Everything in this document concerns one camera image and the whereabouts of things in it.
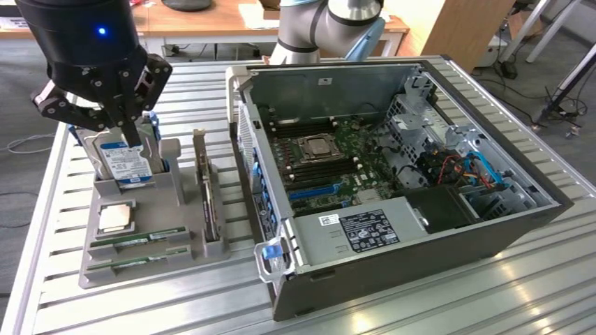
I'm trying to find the red wire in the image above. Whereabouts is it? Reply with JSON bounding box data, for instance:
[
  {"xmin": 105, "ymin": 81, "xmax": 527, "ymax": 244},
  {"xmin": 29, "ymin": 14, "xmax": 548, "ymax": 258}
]
[{"xmin": 440, "ymin": 155, "xmax": 468, "ymax": 175}]

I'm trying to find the blue expansion slot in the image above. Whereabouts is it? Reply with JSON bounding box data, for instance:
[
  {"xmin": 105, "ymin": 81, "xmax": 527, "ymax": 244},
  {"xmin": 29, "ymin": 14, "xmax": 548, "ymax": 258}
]
[{"xmin": 285, "ymin": 184, "xmax": 339, "ymax": 202}]

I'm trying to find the black PC case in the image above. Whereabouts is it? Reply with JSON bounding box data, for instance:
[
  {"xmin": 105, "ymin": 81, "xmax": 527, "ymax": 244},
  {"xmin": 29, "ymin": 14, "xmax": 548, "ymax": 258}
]
[{"xmin": 224, "ymin": 54, "xmax": 575, "ymax": 322}]

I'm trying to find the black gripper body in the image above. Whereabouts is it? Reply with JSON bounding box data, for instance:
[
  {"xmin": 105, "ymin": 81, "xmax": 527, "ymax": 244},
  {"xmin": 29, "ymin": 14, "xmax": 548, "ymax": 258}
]
[{"xmin": 15, "ymin": 0, "xmax": 149, "ymax": 110}]

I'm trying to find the black stand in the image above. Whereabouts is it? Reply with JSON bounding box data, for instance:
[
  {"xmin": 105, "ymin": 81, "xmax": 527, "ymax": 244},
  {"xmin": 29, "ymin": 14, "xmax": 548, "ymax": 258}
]
[{"xmin": 529, "ymin": 45, "xmax": 596, "ymax": 139}]

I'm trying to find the blue release tab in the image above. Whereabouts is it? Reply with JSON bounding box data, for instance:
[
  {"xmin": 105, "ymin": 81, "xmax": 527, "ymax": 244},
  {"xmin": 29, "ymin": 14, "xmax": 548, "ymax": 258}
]
[{"xmin": 259, "ymin": 244, "xmax": 285, "ymax": 261}]

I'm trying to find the white box device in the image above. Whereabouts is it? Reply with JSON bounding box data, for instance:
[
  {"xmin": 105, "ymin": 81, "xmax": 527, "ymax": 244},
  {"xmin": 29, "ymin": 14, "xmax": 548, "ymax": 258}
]
[{"xmin": 475, "ymin": 34, "xmax": 509, "ymax": 70}]

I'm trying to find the white floor cable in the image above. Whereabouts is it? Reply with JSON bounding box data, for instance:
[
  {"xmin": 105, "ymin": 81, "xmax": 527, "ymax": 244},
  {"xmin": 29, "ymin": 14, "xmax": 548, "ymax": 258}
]
[{"xmin": 7, "ymin": 133, "xmax": 57, "ymax": 155}]

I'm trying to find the green RAM stick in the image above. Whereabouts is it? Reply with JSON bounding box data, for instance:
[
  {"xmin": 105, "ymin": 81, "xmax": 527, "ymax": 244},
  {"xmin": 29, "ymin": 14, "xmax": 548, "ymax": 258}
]
[
  {"xmin": 89, "ymin": 226, "xmax": 187, "ymax": 247},
  {"xmin": 85, "ymin": 246, "xmax": 180, "ymax": 271}
]

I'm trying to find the hard disk with blue label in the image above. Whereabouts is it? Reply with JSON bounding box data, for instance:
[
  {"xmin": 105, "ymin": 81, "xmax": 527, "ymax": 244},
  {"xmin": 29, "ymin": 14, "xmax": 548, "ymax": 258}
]
[{"xmin": 67, "ymin": 111, "xmax": 163, "ymax": 190}]

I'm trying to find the blue flat wire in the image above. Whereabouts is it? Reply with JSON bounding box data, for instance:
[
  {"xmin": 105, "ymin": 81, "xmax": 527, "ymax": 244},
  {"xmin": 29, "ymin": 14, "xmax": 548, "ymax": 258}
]
[{"xmin": 465, "ymin": 150, "xmax": 509, "ymax": 192}]

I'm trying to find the metal disk bay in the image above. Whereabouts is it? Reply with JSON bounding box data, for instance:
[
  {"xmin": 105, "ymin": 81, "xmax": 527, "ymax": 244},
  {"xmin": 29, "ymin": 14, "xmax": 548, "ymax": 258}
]
[{"xmin": 384, "ymin": 91, "xmax": 468, "ymax": 169}]

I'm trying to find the brown cardboard box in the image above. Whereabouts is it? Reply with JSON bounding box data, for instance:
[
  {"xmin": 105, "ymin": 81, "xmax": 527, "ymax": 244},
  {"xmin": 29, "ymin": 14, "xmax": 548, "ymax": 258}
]
[{"xmin": 257, "ymin": 0, "xmax": 285, "ymax": 20}]

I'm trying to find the grey power supply unit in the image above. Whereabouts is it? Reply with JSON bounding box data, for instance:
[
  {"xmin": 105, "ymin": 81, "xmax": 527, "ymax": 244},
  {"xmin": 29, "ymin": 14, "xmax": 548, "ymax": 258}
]
[{"xmin": 283, "ymin": 196, "xmax": 431, "ymax": 276}]

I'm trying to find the silver chipset heat sink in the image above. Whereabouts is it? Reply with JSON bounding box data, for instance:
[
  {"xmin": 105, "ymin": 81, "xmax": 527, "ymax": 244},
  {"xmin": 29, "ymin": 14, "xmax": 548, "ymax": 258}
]
[{"xmin": 356, "ymin": 190, "xmax": 387, "ymax": 206}]

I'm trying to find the dark round object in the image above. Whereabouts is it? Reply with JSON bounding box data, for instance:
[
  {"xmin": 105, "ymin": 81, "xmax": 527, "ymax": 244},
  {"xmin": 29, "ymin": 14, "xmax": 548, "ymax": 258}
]
[{"xmin": 161, "ymin": 0, "xmax": 216, "ymax": 13}]

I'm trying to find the green graphics card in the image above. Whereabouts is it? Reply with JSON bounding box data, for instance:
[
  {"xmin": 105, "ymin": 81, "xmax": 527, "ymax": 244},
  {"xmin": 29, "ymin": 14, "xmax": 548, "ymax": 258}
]
[{"xmin": 192, "ymin": 128, "xmax": 223, "ymax": 244}]

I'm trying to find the white paper sheet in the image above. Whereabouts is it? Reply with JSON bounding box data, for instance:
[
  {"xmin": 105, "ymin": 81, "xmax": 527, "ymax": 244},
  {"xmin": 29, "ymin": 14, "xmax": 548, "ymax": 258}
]
[{"xmin": 237, "ymin": 3, "xmax": 281, "ymax": 31}]

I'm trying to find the CPU in metal socket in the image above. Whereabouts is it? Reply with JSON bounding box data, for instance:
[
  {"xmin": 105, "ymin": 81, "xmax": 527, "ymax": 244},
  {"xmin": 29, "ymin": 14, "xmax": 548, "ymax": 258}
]
[{"xmin": 295, "ymin": 133, "xmax": 349, "ymax": 162}]

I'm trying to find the blue slot retainer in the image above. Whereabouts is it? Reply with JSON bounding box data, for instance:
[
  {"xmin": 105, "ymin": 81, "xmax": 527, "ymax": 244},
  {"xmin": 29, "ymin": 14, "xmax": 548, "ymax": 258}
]
[{"xmin": 249, "ymin": 148, "xmax": 281, "ymax": 227}]

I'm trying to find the black fan shroud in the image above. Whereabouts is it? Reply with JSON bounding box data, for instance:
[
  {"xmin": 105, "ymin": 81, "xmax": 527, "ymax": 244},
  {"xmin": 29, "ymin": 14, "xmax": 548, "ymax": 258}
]
[{"xmin": 403, "ymin": 184, "xmax": 481, "ymax": 235}]

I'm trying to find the grey parts rack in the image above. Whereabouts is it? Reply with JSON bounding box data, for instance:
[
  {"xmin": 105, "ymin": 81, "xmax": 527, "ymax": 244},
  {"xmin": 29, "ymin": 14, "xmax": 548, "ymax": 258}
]
[{"xmin": 77, "ymin": 137, "xmax": 233, "ymax": 290}]

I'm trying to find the silver CPU chip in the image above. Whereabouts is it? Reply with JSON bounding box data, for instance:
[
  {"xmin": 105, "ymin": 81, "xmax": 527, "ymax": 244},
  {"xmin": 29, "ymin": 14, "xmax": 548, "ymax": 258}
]
[
  {"xmin": 309, "ymin": 138, "xmax": 339, "ymax": 157},
  {"xmin": 96, "ymin": 203, "xmax": 135, "ymax": 234}
]

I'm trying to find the green motherboard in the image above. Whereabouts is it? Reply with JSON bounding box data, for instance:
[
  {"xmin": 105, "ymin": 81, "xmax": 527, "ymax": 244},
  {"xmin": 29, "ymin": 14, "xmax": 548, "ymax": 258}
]
[{"xmin": 267, "ymin": 114, "xmax": 407, "ymax": 218}]

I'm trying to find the black power brick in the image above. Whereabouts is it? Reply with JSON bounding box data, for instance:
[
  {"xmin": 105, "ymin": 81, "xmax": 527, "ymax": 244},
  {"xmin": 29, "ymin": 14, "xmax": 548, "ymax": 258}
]
[{"xmin": 493, "ymin": 61, "xmax": 519, "ymax": 80}]

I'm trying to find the white table frame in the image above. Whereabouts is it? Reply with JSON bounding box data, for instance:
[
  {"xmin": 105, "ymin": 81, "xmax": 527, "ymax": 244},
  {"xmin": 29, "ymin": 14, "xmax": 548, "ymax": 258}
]
[{"xmin": 500, "ymin": 0, "xmax": 588, "ymax": 64}]

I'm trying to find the black expansion slot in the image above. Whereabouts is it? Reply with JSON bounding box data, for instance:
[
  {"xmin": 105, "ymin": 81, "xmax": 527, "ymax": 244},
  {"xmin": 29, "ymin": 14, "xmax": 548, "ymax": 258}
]
[{"xmin": 288, "ymin": 177, "xmax": 335, "ymax": 190}]

